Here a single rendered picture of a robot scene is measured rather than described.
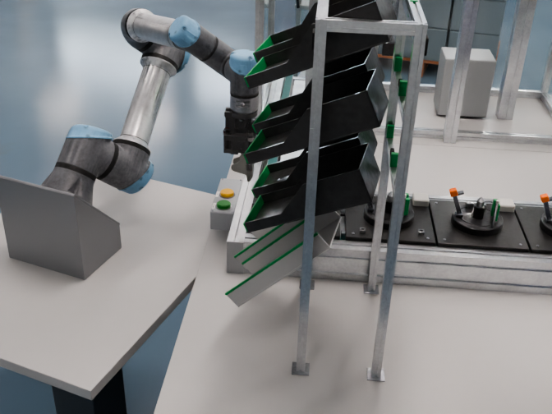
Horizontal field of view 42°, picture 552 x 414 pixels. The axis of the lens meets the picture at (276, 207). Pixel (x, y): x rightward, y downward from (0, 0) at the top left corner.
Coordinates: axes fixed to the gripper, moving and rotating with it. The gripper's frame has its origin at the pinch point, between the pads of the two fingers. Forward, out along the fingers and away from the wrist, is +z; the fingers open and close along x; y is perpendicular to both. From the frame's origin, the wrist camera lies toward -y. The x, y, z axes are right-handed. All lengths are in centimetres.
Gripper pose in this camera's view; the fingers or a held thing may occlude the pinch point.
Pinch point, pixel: (250, 177)
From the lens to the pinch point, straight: 199.0
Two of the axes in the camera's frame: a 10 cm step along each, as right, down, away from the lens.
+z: -0.3, 8.7, 5.0
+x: -0.8, 4.9, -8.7
